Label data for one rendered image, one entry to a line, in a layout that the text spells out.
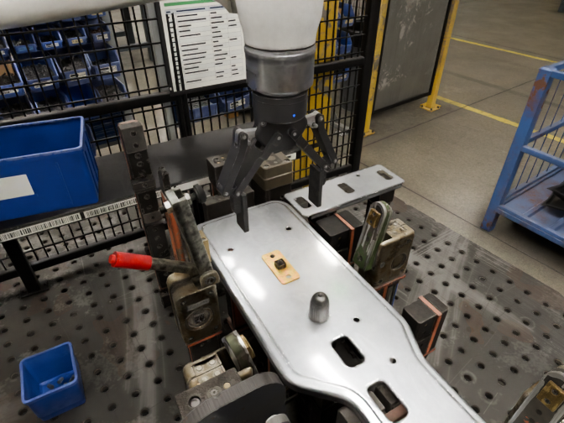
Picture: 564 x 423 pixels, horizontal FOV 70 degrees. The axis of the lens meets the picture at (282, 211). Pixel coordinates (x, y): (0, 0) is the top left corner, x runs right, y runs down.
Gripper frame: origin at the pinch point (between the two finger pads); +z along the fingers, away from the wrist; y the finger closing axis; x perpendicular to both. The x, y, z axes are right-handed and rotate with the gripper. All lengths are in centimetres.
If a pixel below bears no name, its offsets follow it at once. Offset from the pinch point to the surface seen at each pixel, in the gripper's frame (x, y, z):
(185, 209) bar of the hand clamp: 1.8, 15.8, -6.8
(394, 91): -200, -225, 85
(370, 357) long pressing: 22.9, -2.2, 13.1
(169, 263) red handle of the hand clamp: 0.5, 19.2, 2.8
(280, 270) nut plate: 1.1, 0.5, 12.9
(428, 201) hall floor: -94, -164, 113
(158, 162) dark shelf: -43.9, 9.6, 10.2
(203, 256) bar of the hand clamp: 1.8, 14.3, 2.5
